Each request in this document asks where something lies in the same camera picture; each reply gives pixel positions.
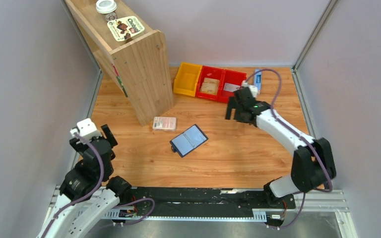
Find yellow plastic bin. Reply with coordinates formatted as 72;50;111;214
173;62;202;97

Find Chobani yogurt lid pack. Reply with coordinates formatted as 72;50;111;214
107;16;145;42

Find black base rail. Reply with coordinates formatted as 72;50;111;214
112;187;296;225

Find tan cards in bin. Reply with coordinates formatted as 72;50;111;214
199;77;220;96

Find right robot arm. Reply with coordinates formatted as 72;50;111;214
225;87;336;208

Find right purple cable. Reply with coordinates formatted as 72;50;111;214
245;68;334;229

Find wooden shelf unit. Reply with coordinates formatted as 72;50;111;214
66;0;174;126

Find red plastic bin left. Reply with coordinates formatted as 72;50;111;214
195;66;224;101

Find navy blue card holder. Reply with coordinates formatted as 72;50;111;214
170;124;208;158

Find blue white toothpaste box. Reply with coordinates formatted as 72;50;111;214
253;68;262;95

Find red plastic bin right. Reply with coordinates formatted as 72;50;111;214
217;69;247;103

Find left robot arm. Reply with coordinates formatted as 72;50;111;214
38;118;132;238

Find red patterned tissue pack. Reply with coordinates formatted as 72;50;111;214
152;117;177;131

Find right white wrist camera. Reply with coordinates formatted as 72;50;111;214
241;81;259;98

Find silver card in bin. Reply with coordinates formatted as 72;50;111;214
223;83;241;92

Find red plastic bin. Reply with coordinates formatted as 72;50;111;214
195;66;224;101
217;69;247;103

